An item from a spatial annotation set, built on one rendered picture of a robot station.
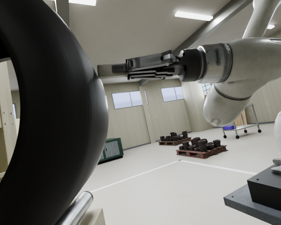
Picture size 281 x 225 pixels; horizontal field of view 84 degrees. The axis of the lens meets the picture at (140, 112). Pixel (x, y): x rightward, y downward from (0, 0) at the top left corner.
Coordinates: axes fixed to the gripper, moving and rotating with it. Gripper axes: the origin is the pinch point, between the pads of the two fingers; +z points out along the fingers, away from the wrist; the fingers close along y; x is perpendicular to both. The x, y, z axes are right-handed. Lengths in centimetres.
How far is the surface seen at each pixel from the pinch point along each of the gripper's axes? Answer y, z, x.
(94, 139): 8.5, 2.3, 15.3
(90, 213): -10.4, 10.4, 37.5
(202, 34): -422, -206, -250
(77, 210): -2.5, 10.6, 32.6
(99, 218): -8.3, 7.1, 38.1
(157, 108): -909, -99, -84
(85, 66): 10.3, 2.9, 2.5
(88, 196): -9.9, 10.6, 32.6
